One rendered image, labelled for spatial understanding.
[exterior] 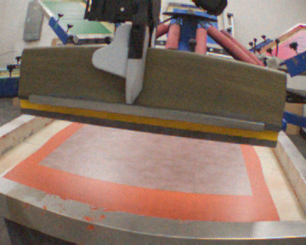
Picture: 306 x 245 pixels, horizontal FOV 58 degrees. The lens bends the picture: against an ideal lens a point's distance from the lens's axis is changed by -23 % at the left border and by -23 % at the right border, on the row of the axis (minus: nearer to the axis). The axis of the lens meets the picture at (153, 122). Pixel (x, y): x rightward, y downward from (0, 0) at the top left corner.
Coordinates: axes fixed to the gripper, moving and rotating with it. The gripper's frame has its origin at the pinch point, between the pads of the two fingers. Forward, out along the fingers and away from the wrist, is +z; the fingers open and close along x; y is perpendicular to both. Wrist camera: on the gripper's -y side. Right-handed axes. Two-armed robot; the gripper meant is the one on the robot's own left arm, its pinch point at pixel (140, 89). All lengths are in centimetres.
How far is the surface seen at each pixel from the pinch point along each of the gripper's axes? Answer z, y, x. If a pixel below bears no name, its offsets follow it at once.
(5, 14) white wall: -61, 376, -458
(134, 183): 13.8, 0.6, -4.6
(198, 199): 13.8, -8.6, -1.5
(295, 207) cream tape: 13.7, -24.5, 0.5
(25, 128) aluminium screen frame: 11.7, 25.2, -13.5
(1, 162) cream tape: 13.9, 23.5, -0.3
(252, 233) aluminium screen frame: 10.2, -14.4, 13.2
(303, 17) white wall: -97, -189, -459
